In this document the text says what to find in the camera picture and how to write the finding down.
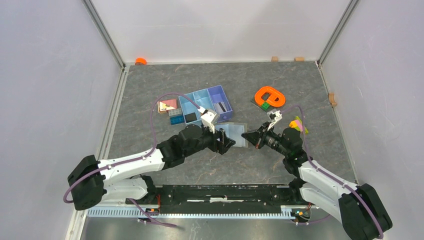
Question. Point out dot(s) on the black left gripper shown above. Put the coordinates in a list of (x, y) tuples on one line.
[(224, 143)]

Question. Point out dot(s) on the black card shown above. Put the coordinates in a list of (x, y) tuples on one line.
[(190, 117)]

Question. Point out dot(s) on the light blue left drawer box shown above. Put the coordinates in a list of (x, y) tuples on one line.
[(187, 107)]

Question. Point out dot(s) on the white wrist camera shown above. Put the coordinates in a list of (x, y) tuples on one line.
[(208, 118), (275, 116)]

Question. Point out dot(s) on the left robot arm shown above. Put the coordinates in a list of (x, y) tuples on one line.
[(94, 181)]

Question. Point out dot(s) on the pink card box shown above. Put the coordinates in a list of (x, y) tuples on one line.
[(163, 106)]

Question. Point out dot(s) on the light blue drawer box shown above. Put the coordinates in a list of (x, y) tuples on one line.
[(187, 107), (203, 99)]

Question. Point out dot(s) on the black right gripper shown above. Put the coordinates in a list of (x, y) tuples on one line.
[(257, 138)]

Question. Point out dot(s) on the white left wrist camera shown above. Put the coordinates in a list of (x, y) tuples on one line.
[(208, 118)]

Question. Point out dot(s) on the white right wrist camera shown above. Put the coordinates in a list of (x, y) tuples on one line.
[(275, 116)]

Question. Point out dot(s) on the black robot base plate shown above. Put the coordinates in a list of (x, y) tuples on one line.
[(212, 199)]

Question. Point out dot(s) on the wooden arch piece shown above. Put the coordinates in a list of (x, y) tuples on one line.
[(332, 99)]

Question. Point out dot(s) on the clear plastic block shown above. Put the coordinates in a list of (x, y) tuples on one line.
[(175, 112)]

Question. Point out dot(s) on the orange plastic ring toy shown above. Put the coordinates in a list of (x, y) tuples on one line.
[(269, 95)]

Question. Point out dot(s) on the orange cap at wall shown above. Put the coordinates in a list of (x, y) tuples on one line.
[(140, 61)]

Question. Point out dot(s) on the light blue middle drawer box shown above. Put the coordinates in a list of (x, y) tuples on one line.
[(203, 99)]

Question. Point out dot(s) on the wooden block at wall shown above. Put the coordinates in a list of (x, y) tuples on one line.
[(274, 59), (299, 59)]

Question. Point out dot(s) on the green block on black plate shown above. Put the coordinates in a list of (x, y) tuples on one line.
[(264, 107)]

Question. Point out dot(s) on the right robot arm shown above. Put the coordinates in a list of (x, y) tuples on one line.
[(358, 208)]

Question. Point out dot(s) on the purple plastic drawer box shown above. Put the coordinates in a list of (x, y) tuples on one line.
[(217, 94)]

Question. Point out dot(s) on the blue building block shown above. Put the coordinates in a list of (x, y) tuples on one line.
[(177, 119)]

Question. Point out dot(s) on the colourful building block stack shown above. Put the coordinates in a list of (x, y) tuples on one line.
[(298, 125)]

